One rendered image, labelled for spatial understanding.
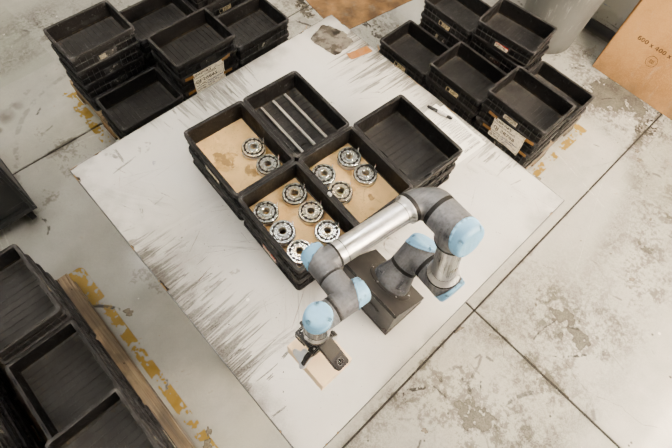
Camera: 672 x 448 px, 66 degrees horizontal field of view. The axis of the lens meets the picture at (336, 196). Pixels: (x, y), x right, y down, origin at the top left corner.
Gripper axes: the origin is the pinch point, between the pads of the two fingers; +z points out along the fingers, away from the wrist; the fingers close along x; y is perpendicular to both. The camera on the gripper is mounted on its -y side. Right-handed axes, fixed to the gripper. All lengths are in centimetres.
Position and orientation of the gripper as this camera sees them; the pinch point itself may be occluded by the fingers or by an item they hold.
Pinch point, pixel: (319, 353)
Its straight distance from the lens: 164.7
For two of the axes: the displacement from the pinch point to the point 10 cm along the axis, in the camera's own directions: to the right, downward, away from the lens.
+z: -0.6, 5.0, 8.6
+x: -7.3, 5.7, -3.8
